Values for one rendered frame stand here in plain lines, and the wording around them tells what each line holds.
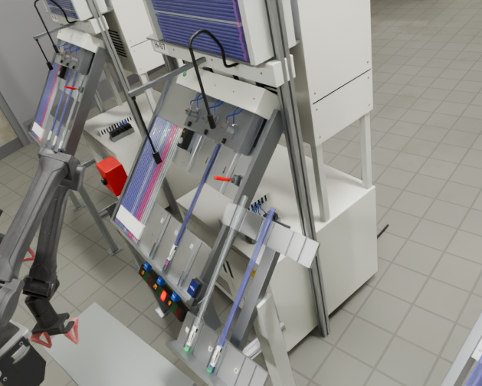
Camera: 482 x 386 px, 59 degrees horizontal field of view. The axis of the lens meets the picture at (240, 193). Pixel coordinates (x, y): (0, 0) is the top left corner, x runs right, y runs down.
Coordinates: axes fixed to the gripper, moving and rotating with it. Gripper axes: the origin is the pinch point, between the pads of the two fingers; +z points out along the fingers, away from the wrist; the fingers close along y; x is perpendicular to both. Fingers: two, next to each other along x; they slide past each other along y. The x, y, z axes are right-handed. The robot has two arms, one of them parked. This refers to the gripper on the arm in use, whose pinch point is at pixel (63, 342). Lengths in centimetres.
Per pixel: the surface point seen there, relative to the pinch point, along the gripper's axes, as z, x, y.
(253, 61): -64, -29, -79
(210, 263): -6, -19, -49
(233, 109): -49, -43, -67
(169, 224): -12, -42, -31
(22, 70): -70, -330, 178
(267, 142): -38, -34, -76
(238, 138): -41, -34, -68
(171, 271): 0.4, -28.9, -30.4
